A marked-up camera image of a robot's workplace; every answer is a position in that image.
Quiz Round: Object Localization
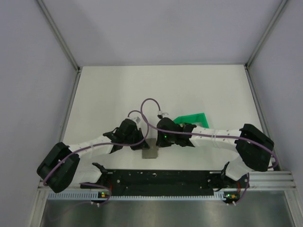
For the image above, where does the left aluminium frame post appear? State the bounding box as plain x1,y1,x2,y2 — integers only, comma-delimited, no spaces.
35,0,80,72

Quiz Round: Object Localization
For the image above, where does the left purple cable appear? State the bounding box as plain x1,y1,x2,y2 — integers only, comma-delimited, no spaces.
42,110,150,206

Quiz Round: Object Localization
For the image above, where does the white slotted cable duct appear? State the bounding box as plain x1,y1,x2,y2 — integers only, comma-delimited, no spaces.
47,191,236,201

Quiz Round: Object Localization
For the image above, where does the right aluminium frame post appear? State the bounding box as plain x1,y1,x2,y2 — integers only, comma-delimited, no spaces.
245,0,290,69

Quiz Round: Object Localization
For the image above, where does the green plastic bin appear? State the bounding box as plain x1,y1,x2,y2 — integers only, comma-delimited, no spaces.
173,113,209,128

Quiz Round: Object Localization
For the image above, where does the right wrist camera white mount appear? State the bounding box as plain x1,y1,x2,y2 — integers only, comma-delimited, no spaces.
157,110,169,119

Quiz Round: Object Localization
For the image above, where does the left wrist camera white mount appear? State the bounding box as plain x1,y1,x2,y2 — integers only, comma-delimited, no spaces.
127,116,141,124

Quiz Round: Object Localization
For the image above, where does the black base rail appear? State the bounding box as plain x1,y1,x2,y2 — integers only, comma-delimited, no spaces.
80,168,248,197

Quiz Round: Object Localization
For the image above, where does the grey card holder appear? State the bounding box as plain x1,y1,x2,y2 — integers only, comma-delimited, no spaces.
142,138,159,159

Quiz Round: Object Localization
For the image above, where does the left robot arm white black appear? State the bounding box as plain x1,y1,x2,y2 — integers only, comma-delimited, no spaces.
37,118,150,193

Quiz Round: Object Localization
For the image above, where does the aluminium frame post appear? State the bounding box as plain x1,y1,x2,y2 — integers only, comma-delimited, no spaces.
245,0,290,69
35,0,80,72

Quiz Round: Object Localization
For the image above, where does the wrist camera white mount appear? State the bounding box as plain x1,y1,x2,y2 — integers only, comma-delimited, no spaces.
157,110,169,119
127,116,141,124

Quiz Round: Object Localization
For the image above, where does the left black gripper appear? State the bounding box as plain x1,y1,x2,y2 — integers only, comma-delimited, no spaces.
124,128,149,150

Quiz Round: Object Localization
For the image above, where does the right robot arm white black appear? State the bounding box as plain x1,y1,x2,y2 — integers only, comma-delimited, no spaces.
156,117,274,187

